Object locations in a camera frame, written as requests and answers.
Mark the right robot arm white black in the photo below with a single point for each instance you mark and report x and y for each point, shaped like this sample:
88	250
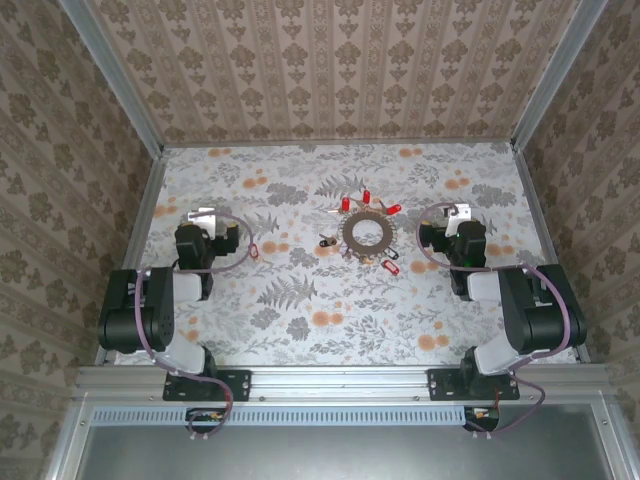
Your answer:
525	310

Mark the aluminium frame rail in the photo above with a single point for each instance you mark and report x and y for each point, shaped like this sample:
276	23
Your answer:
530	200
150	200

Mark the round metal keyring disc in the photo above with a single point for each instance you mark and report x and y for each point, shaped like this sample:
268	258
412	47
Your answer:
352	225

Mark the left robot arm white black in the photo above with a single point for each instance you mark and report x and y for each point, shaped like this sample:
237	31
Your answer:
160	310

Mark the red framed key tag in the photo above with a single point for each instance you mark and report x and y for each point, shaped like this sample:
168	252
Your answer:
389	268
254	250

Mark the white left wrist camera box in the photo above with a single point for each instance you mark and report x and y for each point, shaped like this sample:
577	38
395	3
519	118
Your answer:
202	220

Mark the black key tag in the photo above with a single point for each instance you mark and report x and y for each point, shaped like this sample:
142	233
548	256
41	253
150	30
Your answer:
391	253

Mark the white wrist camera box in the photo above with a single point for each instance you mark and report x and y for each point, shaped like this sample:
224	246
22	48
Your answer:
459	212
202	220

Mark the grey metal panel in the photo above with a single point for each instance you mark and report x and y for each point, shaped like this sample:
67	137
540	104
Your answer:
350	455

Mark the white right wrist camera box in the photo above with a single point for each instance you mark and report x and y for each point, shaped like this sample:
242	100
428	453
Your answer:
459	212

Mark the aluminium frame post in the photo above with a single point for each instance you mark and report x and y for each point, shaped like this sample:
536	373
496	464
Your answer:
550	75
115	80

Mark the long aluminium base rail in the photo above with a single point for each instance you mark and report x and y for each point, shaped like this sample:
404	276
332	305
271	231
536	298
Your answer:
340	382

